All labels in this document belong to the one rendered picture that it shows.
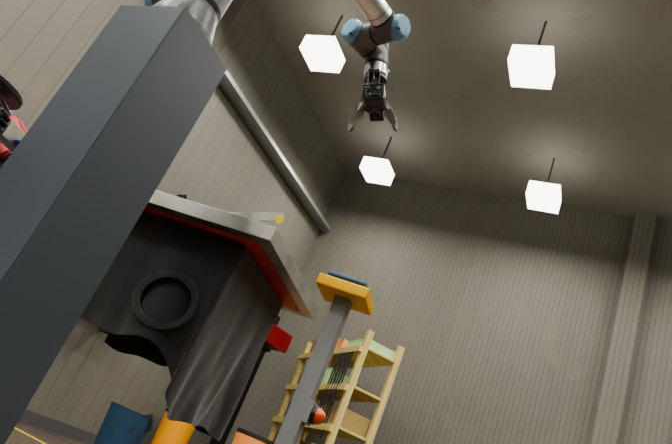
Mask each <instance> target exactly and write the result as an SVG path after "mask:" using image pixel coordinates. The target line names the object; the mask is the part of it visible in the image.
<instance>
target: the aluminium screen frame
mask: <svg viewBox="0 0 672 444"><path fill-rule="evenodd" d="M146 207H149V208H152V209H155V210H158V211H162V212H165V213H168V214H171V215H174V216H177V217H180V218H184V219H187V220H190V221H193V222H196V223H199V224H202V225H205V226H209V227H212V228H215V229H218V230H221V231H224V232H227V233H231V234H234V235H237V236H240V237H243V238H246V239H249V240H252V241H256V242H259V243H260V244H261V246H262V247H263V249H264V251H265V252H266V254H267V256H268V257H269V259H270V261H271V262H272V264H273V266H274V268H275V269H276V271H277V273H278V274H279V276H280V278H281V279H282V281H283V283H284V284H285V286H286V288H287V290H288V291H289V293H290V295H291V296H292V298H293V300H294V301H295V303H296V305H297V307H298V308H299V310H300V312H298V311H295V310H292V309H289V308H287V307H284V306H282V307H281V309H284V310H287V311H290V312H292V313H295V314H298V315H301V316H304V317H307V318H309V319H312V320H314V319H315V316H316V314H317V311H318V308H317V306H316V304H315V302H314V300H313V298H312V296H311V294H310V292H309V290H308V288H307V286H306V284H305V282H304V280H303V278H302V276H301V274H300V272H299V270H298V268H297V266H296V264H295V262H294V261H293V259H292V257H291V255H290V253H289V251H288V249H287V247H286V245H285V243H284V241H283V239H282V237H281V235H280V233H279V231H278V229H277V227H275V226H272V225H268V224H265V223H262V222H259V221H255V220H252V219H249V218H246V217H242V216H239V215H236V214H233V213H229V212H226V211H223V210H220V209H216V208H213V207H210V206H207V205H203V204H200V203H197V202H194V201H190V200H187V199H184V198H180V197H177V196H174V195H171V194H167V193H164V192H161V191H158V190H155V192H154V194H153V195H152V197H151V199H150V200H149V202H148V204H147V205H146Z"/></svg>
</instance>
